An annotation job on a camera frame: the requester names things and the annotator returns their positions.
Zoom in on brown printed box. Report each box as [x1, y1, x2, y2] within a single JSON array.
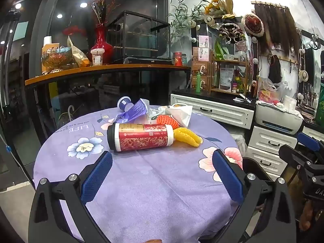
[[191, 61, 211, 76], [191, 76, 211, 92]]

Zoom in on red round embroidered hat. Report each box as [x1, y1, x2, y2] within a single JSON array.
[[242, 14, 265, 34]]

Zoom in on makeup brushes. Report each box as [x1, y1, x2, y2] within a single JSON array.
[[302, 83, 318, 112]]

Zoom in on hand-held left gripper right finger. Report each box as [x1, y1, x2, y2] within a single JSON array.
[[197, 149, 297, 243]]

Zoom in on clear bag of snacks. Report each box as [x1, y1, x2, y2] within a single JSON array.
[[258, 77, 288, 104]]

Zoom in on yellow dried flower bouquet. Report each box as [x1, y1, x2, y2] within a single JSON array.
[[204, 0, 234, 18]]

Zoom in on white drawer cabinet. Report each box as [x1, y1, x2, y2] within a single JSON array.
[[247, 125, 298, 176]]

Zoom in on white printer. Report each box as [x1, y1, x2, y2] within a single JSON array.
[[255, 101, 304, 135]]

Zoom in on black wig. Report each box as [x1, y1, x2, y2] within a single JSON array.
[[268, 54, 282, 83]]

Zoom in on wooden counter shelf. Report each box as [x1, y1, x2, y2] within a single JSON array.
[[25, 64, 191, 86]]

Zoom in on hanging brown hair pieces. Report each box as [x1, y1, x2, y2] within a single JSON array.
[[254, 4, 296, 56]]

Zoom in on dried red branches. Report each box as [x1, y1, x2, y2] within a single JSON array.
[[87, 0, 115, 27]]

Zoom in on clear plastic jar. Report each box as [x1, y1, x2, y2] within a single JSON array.
[[91, 48, 105, 66]]

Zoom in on brown box with photo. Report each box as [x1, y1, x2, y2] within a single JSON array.
[[193, 47, 211, 62]]

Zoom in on green leafy branches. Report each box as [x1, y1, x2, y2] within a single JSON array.
[[168, 0, 210, 43]]

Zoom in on white hair clipper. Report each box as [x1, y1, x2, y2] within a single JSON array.
[[234, 94, 252, 104]]

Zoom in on white plastic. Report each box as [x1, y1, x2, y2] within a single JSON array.
[[148, 106, 167, 122]]

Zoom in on red vase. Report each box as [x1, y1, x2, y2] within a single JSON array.
[[89, 24, 114, 65]]

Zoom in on person's right hand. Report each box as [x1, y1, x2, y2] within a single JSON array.
[[300, 202, 319, 229]]

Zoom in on white plastic bag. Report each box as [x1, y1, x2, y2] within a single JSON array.
[[164, 103, 193, 128]]

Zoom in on brown paper bag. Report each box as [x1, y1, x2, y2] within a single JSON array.
[[67, 36, 91, 68]]

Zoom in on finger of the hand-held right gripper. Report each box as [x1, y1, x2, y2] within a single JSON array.
[[278, 144, 324, 185], [297, 132, 324, 162]]

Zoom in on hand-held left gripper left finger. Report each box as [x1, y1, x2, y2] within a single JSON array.
[[28, 151, 113, 243]]

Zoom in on orange foam fruit net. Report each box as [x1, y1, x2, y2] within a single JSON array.
[[156, 115, 179, 129]]

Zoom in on blue and white cup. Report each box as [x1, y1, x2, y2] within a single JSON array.
[[117, 96, 133, 112]]

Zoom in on vanity mirror with bulbs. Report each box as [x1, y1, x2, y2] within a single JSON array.
[[295, 28, 324, 112], [191, 18, 259, 94]]

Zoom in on wooden rack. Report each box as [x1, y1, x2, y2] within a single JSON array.
[[211, 59, 250, 95]]

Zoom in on decorative lion headdress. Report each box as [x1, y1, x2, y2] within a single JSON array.
[[218, 23, 246, 45]]

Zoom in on purple wrapper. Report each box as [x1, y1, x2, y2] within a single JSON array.
[[115, 99, 150, 126]]

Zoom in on glass display case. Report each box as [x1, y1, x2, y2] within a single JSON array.
[[106, 10, 171, 61]]

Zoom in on white vanity drawer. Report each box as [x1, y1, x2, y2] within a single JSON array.
[[170, 94, 255, 129]]

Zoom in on white plastic container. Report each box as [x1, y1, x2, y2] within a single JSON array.
[[283, 96, 297, 114]]

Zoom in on yellow foam fruit net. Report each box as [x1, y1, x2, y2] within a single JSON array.
[[173, 127, 203, 147]]

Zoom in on red bottle with black lid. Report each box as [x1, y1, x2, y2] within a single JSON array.
[[107, 122, 175, 152]]

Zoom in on purple floral tablecloth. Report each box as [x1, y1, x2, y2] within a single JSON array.
[[33, 105, 243, 243]]

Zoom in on dark trash bin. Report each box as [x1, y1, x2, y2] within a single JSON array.
[[242, 157, 275, 183]]

